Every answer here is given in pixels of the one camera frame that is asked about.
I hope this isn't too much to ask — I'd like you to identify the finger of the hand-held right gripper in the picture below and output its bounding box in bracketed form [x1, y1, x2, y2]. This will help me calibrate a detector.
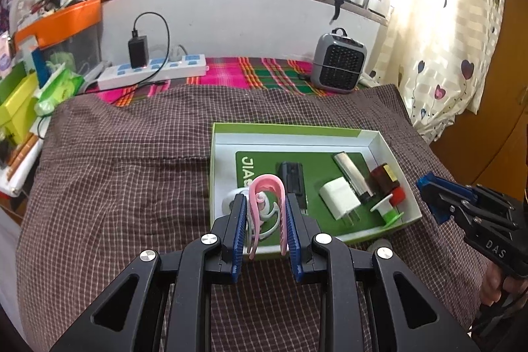
[425, 193, 512, 237]
[416, 172, 514, 212]

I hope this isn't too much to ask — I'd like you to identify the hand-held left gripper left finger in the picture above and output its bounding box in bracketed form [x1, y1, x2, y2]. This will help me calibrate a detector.
[49, 193, 248, 352]

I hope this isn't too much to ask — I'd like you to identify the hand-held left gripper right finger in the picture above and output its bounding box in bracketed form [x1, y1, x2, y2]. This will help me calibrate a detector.
[284, 193, 481, 352]

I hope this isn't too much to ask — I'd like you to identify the black rectangular device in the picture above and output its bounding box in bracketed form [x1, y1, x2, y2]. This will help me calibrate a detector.
[277, 161, 308, 214]

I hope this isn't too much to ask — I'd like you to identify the white wall charger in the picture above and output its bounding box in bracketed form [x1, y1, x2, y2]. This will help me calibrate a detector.
[318, 176, 359, 227]

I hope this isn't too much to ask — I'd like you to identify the pink plastic clip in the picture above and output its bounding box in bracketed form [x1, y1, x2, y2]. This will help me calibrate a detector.
[247, 173, 288, 263]

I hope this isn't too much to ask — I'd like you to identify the silver metal tube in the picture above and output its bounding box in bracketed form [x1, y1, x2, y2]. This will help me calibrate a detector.
[332, 152, 375, 205]

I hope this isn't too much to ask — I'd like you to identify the person's right hand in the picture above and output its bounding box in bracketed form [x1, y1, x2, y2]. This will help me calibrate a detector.
[480, 263, 524, 308]

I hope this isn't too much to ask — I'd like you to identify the small white plastic gadget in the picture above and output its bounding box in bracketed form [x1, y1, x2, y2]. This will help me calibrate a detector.
[220, 188, 248, 231]

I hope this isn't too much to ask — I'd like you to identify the green plastic lid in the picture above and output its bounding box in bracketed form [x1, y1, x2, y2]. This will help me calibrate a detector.
[377, 209, 404, 228]

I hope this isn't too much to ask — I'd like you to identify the dark red small box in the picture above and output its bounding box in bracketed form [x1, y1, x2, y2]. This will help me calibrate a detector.
[366, 166, 401, 196]

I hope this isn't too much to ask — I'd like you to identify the wooden cabinet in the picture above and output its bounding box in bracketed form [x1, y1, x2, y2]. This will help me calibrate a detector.
[429, 0, 528, 204]

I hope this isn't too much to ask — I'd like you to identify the brown checked blanket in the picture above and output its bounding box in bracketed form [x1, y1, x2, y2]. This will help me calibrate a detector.
[14, 82, 491, 352]

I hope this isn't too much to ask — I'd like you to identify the grey space heater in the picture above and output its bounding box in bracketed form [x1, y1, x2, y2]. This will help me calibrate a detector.
[310, 28, 368, 95]

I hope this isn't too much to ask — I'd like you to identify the heart print curtain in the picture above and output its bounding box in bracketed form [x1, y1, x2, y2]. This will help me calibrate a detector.
[369, 0, 506, 144]

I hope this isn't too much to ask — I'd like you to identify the colourful striped cloth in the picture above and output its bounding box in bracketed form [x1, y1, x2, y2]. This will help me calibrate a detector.
[84, 56, 372, 107]

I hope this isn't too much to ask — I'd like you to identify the white power strip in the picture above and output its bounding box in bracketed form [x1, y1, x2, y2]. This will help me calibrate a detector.
[97, 54, 207, 91]

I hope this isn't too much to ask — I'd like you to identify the black power adapter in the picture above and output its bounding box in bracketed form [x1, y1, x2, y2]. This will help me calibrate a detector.
[128, 36, 149, 69]

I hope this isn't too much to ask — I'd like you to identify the green wet wipes packet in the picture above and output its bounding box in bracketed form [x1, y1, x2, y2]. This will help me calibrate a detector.
[35, 65, 85, 115]

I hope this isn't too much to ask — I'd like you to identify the yellow green cardboard box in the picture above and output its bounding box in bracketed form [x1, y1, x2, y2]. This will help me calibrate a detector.
[0, 63, 40, 138]

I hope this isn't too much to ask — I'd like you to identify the blue box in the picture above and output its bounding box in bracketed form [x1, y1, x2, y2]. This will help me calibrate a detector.
[31, 43, 52, 89]

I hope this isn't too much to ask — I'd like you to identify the clear container with orange lid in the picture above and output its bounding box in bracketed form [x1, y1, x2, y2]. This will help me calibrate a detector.
[14, 0, 104, 66]

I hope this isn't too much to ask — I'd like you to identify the pink white carton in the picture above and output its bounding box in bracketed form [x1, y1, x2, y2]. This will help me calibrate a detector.
[0, 32, 13, 76]

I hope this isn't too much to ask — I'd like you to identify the black cable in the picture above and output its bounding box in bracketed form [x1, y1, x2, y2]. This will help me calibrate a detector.
[131, 12, 171, 86]

